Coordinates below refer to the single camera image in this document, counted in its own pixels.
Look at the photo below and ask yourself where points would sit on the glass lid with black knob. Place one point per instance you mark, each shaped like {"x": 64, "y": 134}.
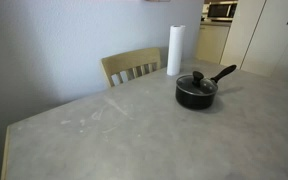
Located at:
{"x": 197, "y": 80}

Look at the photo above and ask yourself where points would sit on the wooden slatted chair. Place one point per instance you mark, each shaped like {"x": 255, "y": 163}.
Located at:
{"x": 130, "y": 59}

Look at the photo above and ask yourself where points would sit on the white paper towel roll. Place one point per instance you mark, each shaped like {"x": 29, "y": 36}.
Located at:
{"x": 176, "y": 50}

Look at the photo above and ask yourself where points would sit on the beige low counter cabinet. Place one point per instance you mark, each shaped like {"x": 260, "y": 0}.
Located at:
{"x": 212, "y": 43}

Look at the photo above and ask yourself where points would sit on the silver microwave oven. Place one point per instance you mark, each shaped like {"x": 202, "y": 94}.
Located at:
{"x": 220, "y": 10}

